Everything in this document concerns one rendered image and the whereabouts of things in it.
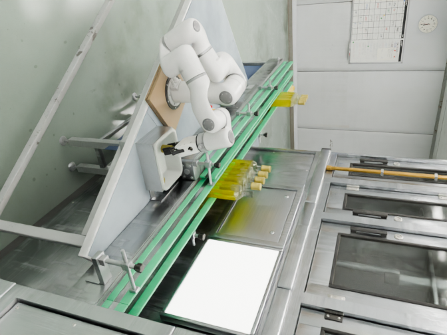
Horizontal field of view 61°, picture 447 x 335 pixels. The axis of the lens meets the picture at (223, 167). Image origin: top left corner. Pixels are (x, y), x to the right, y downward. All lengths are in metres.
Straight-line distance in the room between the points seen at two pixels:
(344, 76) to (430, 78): 1.45
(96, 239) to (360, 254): 1.03
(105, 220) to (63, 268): 0.44
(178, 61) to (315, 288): 0.97
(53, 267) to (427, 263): 1.52
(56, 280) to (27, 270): 0.18
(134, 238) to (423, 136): 7.07
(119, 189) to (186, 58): 0.54
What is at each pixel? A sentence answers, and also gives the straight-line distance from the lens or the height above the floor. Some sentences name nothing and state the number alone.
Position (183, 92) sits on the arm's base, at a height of 0.85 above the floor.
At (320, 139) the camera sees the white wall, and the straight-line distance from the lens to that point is 8.14.
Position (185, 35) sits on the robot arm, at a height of 0.94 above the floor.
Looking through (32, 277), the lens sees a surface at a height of 0.34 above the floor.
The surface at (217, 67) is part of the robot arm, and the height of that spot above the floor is 1.01.
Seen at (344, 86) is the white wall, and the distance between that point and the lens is 7.67.
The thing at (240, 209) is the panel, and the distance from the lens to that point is 1.82.
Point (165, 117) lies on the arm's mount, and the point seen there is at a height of 0.77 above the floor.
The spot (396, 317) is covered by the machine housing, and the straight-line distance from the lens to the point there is 1.44.
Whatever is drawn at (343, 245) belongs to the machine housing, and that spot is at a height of 1.54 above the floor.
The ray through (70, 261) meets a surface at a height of 0.44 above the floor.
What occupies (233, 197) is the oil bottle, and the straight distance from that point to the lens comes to 1.70.
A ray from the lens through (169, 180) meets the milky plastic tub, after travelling 1.63.
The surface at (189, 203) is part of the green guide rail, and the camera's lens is 1.61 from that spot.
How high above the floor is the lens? 1.61
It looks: 21 degrees down
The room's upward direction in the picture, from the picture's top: 95 degrees clockwise
